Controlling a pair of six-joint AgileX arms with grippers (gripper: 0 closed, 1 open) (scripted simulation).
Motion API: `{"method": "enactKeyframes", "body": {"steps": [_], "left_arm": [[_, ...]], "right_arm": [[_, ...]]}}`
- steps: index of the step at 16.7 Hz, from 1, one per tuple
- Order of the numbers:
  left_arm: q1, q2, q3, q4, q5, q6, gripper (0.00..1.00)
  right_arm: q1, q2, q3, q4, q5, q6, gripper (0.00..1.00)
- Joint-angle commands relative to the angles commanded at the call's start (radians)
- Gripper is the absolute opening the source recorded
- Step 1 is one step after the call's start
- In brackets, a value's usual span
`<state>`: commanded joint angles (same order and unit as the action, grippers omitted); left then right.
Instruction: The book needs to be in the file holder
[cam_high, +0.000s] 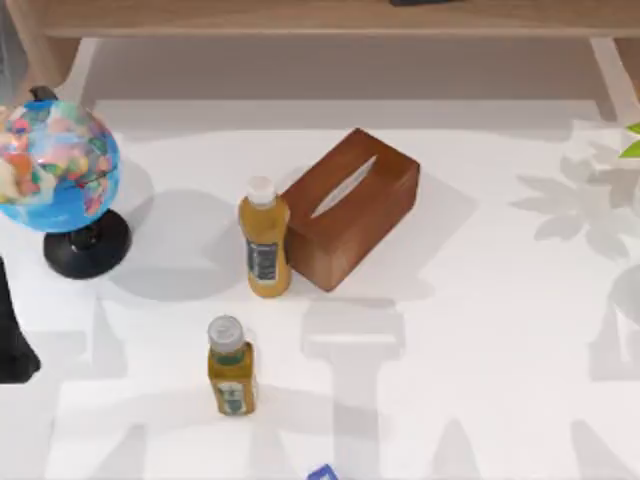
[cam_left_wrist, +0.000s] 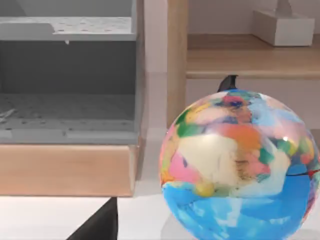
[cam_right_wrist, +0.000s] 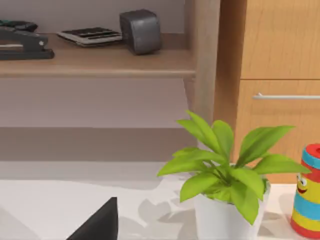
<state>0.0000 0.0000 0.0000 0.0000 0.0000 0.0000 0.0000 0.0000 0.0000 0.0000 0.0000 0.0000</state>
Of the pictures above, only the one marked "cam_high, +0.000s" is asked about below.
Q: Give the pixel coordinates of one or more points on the brown wooden tissue box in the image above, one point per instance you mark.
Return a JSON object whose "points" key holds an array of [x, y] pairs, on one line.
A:
{"points": [[350, 215]]}

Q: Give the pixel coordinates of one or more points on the orange juice bottle white cap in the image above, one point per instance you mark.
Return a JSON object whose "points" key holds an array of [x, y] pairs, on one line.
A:
{"points": [[264, 240]]}

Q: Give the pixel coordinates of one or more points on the yellow bottle grey cap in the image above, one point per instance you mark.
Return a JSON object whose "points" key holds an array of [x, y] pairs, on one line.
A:
{"points": [[231, 375]]}

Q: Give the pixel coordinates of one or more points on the pale wooden shelf unit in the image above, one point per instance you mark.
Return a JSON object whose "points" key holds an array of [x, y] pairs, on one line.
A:
{"points": [[320, 20]]}

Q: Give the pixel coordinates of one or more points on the small blue object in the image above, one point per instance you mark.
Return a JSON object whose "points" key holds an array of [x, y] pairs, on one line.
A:
{"points": [[321, 473]]}

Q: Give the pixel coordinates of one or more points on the blue globe on black stand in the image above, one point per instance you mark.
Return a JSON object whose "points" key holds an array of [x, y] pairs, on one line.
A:
{"points": [[55, 165]]}

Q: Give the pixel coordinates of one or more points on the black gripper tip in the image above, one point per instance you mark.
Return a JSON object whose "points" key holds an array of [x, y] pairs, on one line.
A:
{"points": [[11, 340]]}

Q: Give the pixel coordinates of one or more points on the green plant leaves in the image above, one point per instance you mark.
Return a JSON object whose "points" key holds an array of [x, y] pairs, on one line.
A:
{"points": [[631, 145]]}

